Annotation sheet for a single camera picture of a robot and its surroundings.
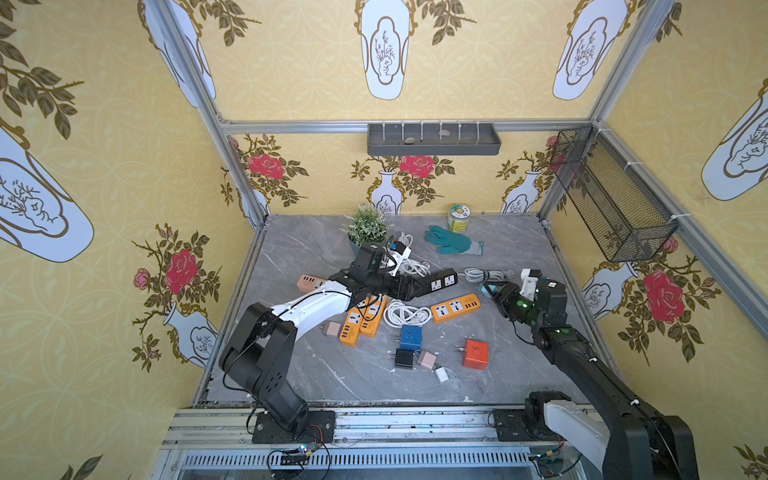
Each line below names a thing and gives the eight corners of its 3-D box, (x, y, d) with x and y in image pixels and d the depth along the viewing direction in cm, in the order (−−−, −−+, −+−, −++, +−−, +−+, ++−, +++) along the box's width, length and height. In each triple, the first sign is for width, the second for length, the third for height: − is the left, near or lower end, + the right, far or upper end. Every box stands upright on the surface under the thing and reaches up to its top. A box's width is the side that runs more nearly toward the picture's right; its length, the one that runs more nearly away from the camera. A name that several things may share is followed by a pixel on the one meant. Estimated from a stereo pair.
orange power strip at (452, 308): (435, 324, 93) (436, 320, 91) (428, 310, 96) (429, 306, 94) (481, 308, 97) (483, 304, 94) (473, 295, 100) (475, 291, 98)
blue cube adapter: (400, 351, 88) (401, 344, 84) (400, 328, 92) (400, 321, 88) (422, 351, 88) (423, 344, 84) (420, 328, 92) (421, 321, 88)
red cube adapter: (463, 370, 85) (467, 362, 80) (459, 345, 89) (463, 337, 85) (485, 370, 85) (491, 362, 80) (481, 345, 89) (486, 337, 85)
